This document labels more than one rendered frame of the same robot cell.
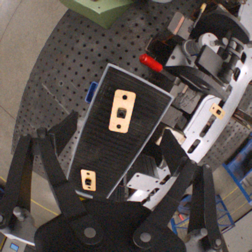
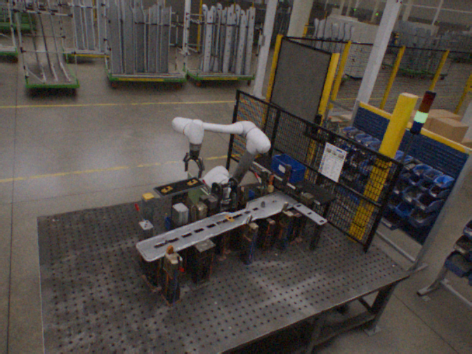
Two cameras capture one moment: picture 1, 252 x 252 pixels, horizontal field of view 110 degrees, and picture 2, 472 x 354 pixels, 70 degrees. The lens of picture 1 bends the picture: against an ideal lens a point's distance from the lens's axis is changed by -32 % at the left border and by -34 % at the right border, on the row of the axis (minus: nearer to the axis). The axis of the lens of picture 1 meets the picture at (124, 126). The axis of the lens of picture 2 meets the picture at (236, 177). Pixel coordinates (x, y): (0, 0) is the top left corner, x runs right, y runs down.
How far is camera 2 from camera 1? 255 cm
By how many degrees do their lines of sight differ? 85
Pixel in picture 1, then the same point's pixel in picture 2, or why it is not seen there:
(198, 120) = (217, 217)
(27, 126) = (99, 215)
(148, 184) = (182, 208)
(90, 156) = (175, 185)
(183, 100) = (210, 198)
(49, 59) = (158, 203)
